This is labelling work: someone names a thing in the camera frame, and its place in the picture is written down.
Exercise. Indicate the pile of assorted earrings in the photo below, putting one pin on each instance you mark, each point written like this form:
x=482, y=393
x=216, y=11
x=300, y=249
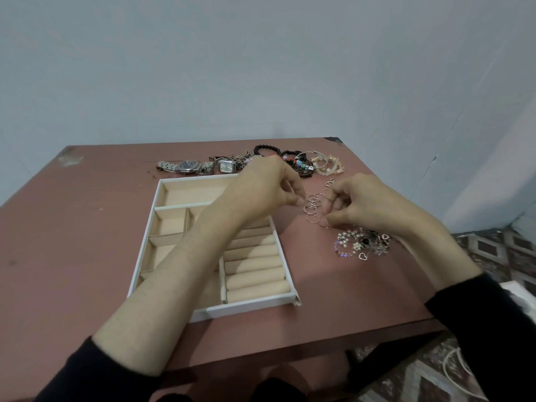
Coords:
x=362, y=243

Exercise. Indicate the person's right hand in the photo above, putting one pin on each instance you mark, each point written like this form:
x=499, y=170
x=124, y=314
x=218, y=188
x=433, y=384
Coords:
x=372, y=205

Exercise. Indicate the silver square-face wristwatch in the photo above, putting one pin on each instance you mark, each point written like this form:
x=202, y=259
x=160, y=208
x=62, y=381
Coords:
x=226, y=166

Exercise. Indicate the person's left hand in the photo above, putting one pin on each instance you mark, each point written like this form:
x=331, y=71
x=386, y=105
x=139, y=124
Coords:
x=255, y=188

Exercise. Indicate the person's right forearm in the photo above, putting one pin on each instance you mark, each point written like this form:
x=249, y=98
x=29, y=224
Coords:
x=437, y=257

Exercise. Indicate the silver round-face wristwatch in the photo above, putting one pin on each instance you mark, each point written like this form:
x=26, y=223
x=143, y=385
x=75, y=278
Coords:
x=188, y=166

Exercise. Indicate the person's right thumb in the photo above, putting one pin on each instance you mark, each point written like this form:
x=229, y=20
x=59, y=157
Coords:
x=337, y=221

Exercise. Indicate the person's left forearm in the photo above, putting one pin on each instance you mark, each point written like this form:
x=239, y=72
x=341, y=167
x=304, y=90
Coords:
x=167, y=288

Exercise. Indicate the person's left fingers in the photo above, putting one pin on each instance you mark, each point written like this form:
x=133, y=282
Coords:
x=291, y=190

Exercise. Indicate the silver bangle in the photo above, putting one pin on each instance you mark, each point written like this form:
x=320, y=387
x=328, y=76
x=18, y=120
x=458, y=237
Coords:
x=320, y=154

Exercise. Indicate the cluster of thin rings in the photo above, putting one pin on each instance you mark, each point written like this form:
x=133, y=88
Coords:
x=312, y=205

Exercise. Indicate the white plastic object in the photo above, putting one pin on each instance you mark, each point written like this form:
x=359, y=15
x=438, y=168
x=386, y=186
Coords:
x=521, y=295

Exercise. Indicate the white jewelry organizer tray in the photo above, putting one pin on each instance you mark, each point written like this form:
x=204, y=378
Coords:
x=251, y=272

